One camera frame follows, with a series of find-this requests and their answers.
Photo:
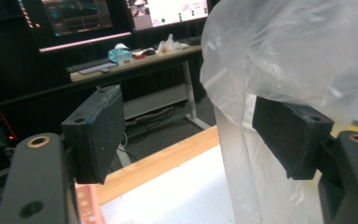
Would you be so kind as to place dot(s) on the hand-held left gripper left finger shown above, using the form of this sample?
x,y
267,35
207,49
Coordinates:
x,y
94,137

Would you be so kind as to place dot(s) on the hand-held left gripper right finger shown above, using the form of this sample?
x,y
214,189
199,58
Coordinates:
x,y
292,140

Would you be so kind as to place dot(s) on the pink perforated plastic basket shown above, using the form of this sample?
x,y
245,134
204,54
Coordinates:
x,y
87,205

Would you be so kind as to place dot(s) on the clear smiley-print plastic bag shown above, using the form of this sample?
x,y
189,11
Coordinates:
x,y
286,53

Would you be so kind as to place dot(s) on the grey keyboard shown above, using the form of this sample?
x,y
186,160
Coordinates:
x,y
93,66

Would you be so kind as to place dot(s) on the desk with white legs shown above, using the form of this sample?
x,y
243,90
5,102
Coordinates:
x,y
155,99

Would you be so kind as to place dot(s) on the blue tissue pack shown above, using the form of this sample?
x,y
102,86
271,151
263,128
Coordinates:
x,y
119,54

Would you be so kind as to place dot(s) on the small red item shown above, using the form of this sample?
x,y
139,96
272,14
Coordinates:
x,y
140,56

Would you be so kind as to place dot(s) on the black computer mouse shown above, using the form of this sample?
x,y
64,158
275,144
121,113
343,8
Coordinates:
x,y
149,52

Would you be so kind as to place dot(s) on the white table mat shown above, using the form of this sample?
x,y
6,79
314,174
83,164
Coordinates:
x,y
183,193

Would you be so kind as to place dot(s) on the crumpled clear bag on desk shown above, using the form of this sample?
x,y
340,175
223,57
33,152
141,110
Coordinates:
x,y
168,44

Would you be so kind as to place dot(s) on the large dark-screen monitor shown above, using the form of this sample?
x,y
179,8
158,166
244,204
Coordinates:
x,y
77,18

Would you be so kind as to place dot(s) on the black keyboard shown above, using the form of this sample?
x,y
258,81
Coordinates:
x,y
193,39

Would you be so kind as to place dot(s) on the bright-screen monitor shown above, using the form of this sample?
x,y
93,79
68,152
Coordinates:
x,y
174,12

